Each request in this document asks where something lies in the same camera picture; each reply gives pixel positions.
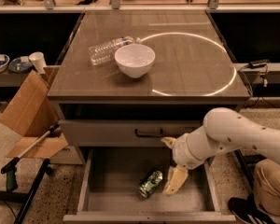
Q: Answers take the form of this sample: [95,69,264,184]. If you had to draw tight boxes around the open middle drawer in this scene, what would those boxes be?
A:
[63,147,235,224]

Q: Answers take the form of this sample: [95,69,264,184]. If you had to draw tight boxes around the grabber tool with green handle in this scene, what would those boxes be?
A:
[1,123,59,192]

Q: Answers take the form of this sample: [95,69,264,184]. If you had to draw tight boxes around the black stand frame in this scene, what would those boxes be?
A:
[0,158,52,224]

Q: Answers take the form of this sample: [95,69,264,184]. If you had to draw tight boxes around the person's khaki trouser leg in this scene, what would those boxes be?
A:
[253,159,280,224]

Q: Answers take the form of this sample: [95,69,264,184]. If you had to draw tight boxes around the black power adapter with cable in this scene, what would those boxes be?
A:
[248,59,270,88]

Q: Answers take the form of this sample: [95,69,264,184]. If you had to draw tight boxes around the top drawer with black handle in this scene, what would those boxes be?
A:
[60,119,201,147]

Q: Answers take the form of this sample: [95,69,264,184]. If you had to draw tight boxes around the blue patterned plate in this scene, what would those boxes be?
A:
[8,56,34,74]

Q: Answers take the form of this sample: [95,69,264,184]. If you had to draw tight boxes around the white paper cup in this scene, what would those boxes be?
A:
[29,51,47,74]

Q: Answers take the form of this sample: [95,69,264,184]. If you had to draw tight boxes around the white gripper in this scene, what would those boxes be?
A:
[161,133,203,195]

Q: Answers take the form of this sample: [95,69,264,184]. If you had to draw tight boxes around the clear plastic water bottle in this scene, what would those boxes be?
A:
[89,36,141,65]

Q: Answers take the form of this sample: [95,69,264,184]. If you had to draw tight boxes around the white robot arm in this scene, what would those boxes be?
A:
[161,107,280,195]

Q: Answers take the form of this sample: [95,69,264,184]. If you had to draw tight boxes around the green soda can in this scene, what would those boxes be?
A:
[138,170,163,198]

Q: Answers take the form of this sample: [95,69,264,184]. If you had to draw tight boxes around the white ceramic bowl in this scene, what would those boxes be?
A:
[115,44,156,78]

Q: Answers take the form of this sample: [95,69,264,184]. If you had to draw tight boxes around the brown cardboard box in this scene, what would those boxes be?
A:
[0,71,59,158]

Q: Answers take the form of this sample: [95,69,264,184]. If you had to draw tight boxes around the grey drawer cabinet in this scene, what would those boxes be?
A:
[49,11,249,160]

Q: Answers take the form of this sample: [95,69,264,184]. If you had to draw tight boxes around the black sneaker white stripes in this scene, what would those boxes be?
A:
[228,197,275,224]

